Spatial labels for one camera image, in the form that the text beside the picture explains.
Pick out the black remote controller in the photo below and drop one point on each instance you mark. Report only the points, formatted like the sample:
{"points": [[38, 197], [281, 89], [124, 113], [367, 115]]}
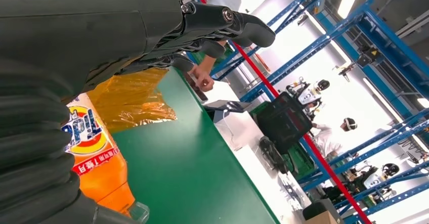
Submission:
{"points": [[271, 155]]}

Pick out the black tablet on stand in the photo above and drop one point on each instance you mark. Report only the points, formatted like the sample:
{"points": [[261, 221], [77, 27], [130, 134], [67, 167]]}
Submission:
{"points": [[228, 107]]}

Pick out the orange detergent bottle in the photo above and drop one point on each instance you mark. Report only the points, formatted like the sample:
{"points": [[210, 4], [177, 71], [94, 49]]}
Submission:
{"points": [[100, 175]]}

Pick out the black smartphone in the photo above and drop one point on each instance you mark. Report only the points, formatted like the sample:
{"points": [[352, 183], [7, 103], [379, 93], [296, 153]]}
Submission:
{"points": [[200, 93]]}

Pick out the white desk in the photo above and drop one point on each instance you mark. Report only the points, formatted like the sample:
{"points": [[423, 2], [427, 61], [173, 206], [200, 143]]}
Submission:
{"points": [[254, 169]]}

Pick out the person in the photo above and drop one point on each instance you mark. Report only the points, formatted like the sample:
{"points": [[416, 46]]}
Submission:
{"points": [[211, 61], [326, 137]]}

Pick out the blue steel rack frame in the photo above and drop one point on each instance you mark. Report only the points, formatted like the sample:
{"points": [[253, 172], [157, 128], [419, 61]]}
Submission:
{"points": [[395, 46], [382, 145]]}

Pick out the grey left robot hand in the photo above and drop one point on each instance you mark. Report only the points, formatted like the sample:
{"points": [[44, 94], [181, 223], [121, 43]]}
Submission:
{"points": [[83, 31]]}

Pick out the black bag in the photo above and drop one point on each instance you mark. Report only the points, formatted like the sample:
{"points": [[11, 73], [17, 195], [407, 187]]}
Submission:
{"points": [[285, 122]]}

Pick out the white humanoid robot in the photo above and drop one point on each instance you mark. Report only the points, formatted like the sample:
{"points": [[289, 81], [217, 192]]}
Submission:
{"points": [[308, 97], [375, 180]]}

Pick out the brown cardboard box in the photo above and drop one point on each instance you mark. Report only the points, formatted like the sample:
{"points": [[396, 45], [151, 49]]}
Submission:
{"points": [[321, 219]]}

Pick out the red pole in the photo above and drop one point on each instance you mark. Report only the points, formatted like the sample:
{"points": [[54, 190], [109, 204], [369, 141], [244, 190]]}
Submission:
{"points": [[254, 66]]}

